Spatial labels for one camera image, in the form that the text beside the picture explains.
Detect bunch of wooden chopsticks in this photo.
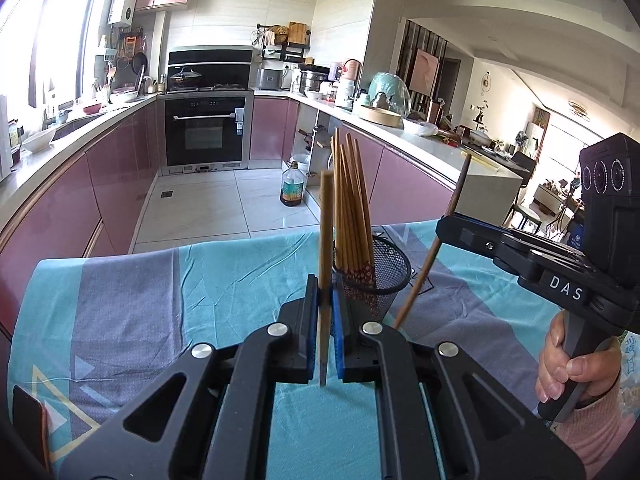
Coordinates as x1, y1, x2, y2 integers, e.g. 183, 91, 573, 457
329, 128, 376, 311

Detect black mesh utensil holder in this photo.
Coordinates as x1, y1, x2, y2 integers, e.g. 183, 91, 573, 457
331, 234, 412, 333

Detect green food cover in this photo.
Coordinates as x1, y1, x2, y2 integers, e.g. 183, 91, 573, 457
367, 71, 410, 116

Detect black dining chair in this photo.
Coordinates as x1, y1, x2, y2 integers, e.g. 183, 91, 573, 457
509, 152, 544, 234

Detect pot with glass lid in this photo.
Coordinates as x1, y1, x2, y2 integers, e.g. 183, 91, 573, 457
168, 66, 203, 92

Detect white jar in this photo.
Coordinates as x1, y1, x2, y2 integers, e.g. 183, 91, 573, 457
334, 78, 356, 109

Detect single wooden chopstick red end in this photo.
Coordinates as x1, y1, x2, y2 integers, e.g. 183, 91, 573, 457
393, 153, 473, 331
318, 170, 335, 387

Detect white microwave oven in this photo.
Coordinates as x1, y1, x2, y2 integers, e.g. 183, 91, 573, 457
0, 94, 14, 182

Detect white plastic bag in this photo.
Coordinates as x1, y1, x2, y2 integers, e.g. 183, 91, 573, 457
402, 119, 439, 137

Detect black smartphone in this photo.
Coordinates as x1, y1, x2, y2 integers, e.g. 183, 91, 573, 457
12, 384, 51, 469

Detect person's right hand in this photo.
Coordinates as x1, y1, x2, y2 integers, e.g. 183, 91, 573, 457
535, 312, 624, 405

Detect black range hood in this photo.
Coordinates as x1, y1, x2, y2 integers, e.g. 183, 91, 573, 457
167, 45, 255, 92

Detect pink kitchen base cabinets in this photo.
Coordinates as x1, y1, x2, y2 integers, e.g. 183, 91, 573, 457
248, 91, 524, 242
0, 94, 166, 332

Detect black built-in oven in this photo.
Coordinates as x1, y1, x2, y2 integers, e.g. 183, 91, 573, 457
163, 93, 254, 172

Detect steel steamer pot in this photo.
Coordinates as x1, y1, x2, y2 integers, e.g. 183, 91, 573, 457
299, 70, 329, 96

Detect large kitchen window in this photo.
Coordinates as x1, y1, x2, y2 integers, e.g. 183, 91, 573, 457
0, 0, 109, 112

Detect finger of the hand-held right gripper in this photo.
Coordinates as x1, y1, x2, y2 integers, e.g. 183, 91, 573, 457
435, 215, 542, 282
449, 213, 597, 272

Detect cooking oil bottle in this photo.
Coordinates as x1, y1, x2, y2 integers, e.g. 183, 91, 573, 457
279, 159, 306, 207

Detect teal and grey tablecloth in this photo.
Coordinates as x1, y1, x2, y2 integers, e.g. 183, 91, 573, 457
7, 220, 566, 480

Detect round bamboo steamer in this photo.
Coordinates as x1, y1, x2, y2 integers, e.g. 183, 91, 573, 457
358, 105, 404, 129

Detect black wall rack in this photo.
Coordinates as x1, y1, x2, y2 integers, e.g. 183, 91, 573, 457
256, 22, 311, 65

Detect person's right forearm pink sleeve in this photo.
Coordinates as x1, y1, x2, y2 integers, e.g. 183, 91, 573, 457
550, 370, 640, 480

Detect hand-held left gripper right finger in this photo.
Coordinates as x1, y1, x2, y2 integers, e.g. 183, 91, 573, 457
330, 275, 586, 480

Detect pink wall painting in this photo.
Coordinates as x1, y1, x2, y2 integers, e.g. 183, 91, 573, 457
409, 48, 440, 95

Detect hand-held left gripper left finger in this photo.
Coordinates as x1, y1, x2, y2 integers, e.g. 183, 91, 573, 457
60, 274, 321, 480

